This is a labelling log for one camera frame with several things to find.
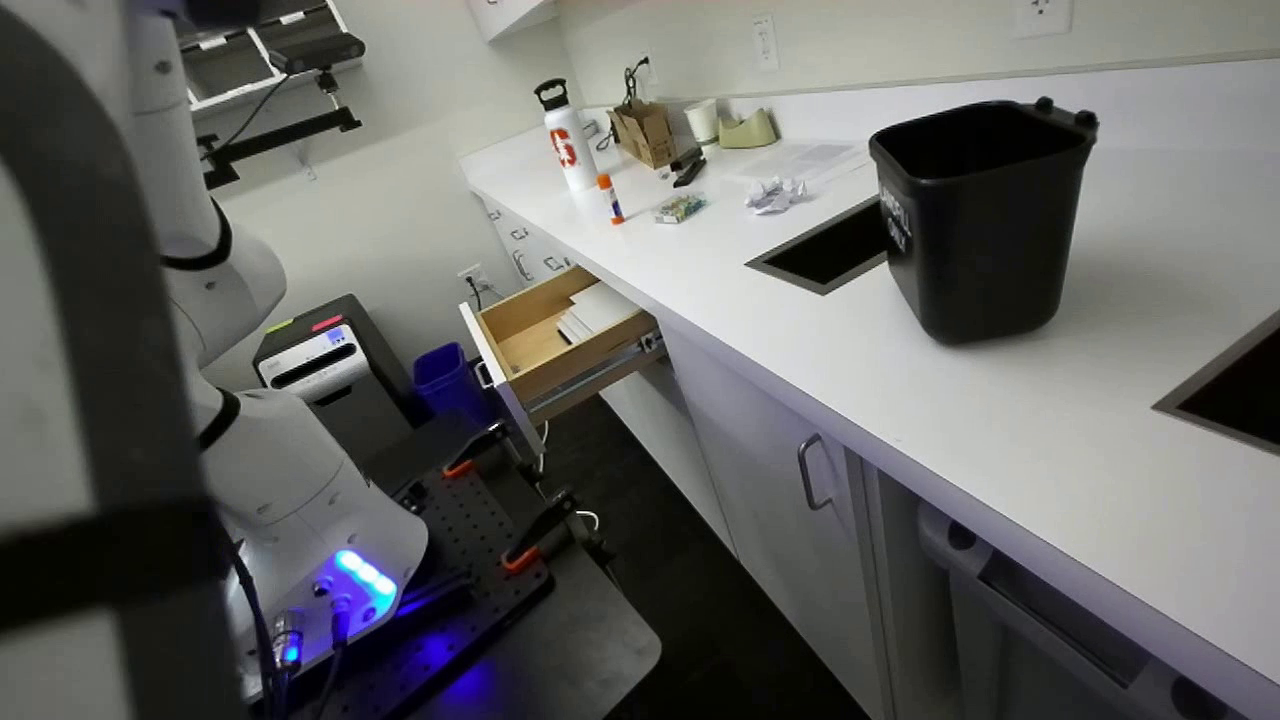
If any white wall outlet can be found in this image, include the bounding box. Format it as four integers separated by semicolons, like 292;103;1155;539
1013;0;1072;35

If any brown cardboard box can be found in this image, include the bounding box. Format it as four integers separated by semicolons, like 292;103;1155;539
612;101;675;169

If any black white printer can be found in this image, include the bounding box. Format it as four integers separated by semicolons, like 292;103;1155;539
253;295;419;469

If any green tape dispenser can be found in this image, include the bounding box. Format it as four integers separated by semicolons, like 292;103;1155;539
719;107;780;149

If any black plastic bin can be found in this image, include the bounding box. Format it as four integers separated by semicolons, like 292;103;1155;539
867;94;1102;345

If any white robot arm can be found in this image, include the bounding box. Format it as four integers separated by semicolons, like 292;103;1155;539
0;0;429;720

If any white paper cup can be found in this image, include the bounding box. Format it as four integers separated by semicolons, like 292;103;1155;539
683;101;719;143

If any crumpled clear plastic wrapper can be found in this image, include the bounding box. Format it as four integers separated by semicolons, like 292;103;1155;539
749;174;813;214

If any small green packet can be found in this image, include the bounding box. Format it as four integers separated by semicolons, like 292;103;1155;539
657;191;706;222

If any orange capped glue stick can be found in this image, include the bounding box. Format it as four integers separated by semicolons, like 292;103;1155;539
598;171;629;222

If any open wooden drawer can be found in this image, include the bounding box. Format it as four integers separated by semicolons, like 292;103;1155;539
460;267;666;459

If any orange handled clamp far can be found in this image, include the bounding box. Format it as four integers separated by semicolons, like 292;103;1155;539
442;420;511;480

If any white water bottle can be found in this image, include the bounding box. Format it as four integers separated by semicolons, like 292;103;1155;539
534;76;598;191

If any blue trash bin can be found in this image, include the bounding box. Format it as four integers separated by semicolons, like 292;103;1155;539
414;345;492;422

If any black stapler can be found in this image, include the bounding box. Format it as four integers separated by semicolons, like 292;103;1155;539
672;149;707;186

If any orange handled clamp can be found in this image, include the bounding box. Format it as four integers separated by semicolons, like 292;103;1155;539
500;489;603;577
442;420;511;480

